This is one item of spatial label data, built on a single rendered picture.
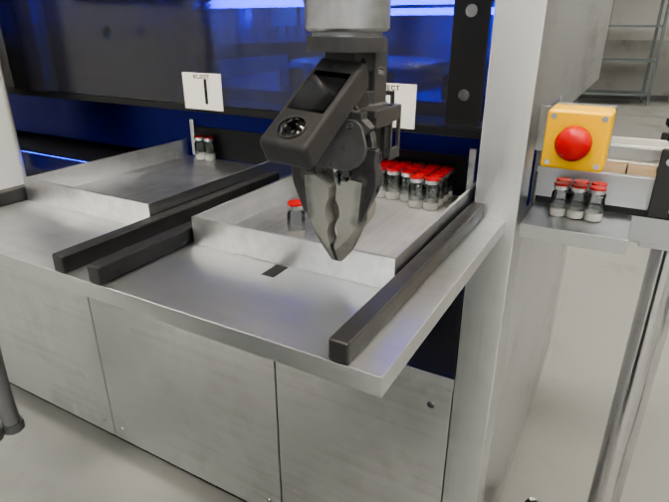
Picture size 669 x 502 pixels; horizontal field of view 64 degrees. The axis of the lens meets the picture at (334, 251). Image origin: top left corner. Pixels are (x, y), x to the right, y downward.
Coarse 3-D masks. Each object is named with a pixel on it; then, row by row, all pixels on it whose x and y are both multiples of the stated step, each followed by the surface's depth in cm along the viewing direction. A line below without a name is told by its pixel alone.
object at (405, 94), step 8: (392, 88) 74; (400, 88) 73; (408, 88) 72; (416, 88) 72; (400, 96) 73; (408, 96) 73; (408, 104) 73; (408, 112) 74; (408, 120) 74; (408, 128) 74
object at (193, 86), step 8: (184, 72) 90; (184, 80) 91; (192, 80) 90; (200, 80) 89; (208, 80) 89; (216, 80) 88; (184, 88) 92; (192, 88) 91; (200, 88) 90; (208, 88) 89; (216, 88) 88; (184, 96) 92; (192, 96) 91; (200, 96) 91; (208, 96) 90; (216, 96) 89; (192, 104) 92; (200, 104) 91; (208, 104) 90; (216, 104) 89
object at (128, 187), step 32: (96, 160) 89; (128, 160) 95; (160, 160) 101; (192, 160) 103; (224, 160) 103; (32, 192) 79; (64, 192) 75; (96, 192) 72; (128, 192) 83; (160, 192) 83; (192, 192) 74
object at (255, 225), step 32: (256, 192) 73; (288, 192) 80; (192, 224) 64; (224, 224) 61; (256, 224) 70; (384, 224) 70; (416, 224) 70; (256, 256) 60; (288, 256) 58; (320, 256) 56; (352, 256) 54; (384, 256) 52
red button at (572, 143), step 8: (568, 128) 62; (576, 128) 61; (584, 128) 62; (560, 136) 62; (568, 136) 62; (576, 136) 61; (584, 136) 61; (560, 144) 62; (568, 144) 62; (576, 144) 61; (584, 144) 61; (560, 152) 63; (568, 152) 62; (576, 152) 62; (584, 152) 62; (568, 160) 63; (576, 160) 63
